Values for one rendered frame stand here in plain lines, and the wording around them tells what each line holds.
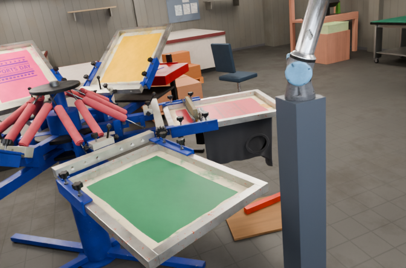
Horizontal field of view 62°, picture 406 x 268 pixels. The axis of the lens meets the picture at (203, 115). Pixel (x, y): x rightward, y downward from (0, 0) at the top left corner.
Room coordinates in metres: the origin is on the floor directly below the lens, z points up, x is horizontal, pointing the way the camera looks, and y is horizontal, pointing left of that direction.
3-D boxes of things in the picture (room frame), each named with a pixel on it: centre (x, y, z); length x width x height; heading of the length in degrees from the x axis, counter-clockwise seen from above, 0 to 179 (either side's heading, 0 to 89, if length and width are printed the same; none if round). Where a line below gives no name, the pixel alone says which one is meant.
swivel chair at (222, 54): (5.49, -0.63, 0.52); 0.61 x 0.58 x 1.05; 109
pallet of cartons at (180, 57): (7.41, 0.57, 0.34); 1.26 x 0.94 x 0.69; 111
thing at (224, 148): (2.16, -0.21, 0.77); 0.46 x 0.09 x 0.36; 99
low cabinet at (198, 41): (9.40, 0.50, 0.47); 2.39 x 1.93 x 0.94; 19
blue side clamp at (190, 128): (2.02, 0.06, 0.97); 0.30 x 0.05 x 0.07; 99
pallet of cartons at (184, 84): (5.81, 0.57, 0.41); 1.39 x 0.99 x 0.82; 15
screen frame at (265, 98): (2.33, -0.13, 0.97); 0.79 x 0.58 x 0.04; 99
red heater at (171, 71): (3.49, 0.41, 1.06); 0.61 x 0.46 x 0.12; 159
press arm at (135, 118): (2.24, 0.43, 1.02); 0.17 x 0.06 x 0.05; 99
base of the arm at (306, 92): (1.67, -0.50, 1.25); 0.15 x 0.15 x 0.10
